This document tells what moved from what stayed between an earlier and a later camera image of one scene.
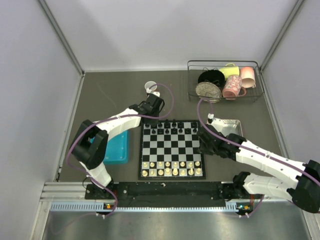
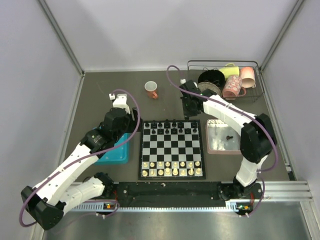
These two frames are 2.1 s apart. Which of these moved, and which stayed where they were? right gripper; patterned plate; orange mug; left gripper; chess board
Moved: right gripper; left gripper
Stayed: chess board; orange mug; patterned plate
